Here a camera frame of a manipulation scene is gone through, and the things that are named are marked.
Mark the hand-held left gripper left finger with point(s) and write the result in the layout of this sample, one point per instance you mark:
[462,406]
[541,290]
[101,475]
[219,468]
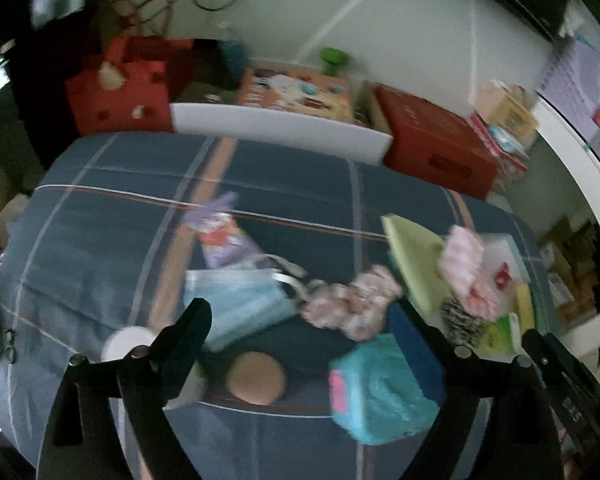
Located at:
[182,345]

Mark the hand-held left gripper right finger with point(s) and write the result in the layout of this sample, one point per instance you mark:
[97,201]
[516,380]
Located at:
[415,350]

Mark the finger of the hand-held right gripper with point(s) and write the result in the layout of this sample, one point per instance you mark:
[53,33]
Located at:
[542,357]
[572,360]

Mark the green and yellow sponge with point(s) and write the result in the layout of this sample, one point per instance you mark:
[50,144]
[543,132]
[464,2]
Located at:
[525,307]

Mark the teal tissue packet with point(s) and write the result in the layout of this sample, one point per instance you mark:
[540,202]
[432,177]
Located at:
[385,400]

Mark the light green cloth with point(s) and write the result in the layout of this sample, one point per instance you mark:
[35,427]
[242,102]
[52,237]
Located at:
[415,260]

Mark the pink fluffy cloth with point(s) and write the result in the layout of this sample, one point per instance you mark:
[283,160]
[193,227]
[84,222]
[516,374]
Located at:
[462,262]

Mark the mint green tray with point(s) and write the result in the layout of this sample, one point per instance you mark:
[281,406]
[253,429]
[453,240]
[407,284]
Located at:
[495,252]

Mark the light green packet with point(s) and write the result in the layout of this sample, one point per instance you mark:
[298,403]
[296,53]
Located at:
[500,340]

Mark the white cup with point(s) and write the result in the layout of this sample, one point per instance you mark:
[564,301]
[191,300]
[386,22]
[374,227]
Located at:
[122,342]

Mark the blue face mask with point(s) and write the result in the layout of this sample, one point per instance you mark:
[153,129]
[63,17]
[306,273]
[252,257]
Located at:
[235,300]

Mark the pink floral scrunchie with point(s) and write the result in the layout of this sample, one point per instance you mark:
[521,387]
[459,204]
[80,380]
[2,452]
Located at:
[355,305]

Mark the round cork coaster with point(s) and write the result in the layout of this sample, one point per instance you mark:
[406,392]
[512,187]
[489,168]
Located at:
[256,377]

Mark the brown cardboard box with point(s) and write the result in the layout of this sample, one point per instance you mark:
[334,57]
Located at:
[565,270]

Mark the purple printed packet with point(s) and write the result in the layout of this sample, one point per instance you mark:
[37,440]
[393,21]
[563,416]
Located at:
[225,245]

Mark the black carabiner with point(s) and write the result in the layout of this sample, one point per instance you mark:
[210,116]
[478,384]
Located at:
[10,347]

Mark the blue plaid bedsheet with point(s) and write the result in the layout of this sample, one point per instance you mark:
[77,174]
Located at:
[290,185]

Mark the pink patterned box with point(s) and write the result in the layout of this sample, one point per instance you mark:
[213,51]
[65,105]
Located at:
[505,150]

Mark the red box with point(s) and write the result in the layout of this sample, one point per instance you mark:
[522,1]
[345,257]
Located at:
[430,130]

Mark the white board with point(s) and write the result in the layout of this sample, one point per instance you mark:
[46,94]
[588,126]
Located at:
[280,127]

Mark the red tote bag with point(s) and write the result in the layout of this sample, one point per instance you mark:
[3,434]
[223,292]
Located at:
[125,85]

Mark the orange printed box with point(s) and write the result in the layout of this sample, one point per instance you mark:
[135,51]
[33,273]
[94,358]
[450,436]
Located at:
[290,90]

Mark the blue bottle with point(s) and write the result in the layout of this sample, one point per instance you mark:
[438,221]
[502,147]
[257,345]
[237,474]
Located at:
[232,55]

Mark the black cabinet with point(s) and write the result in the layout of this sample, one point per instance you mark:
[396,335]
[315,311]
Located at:
[35,90]

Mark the wall calendar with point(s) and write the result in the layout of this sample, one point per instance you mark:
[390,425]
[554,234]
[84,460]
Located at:
[590,85]

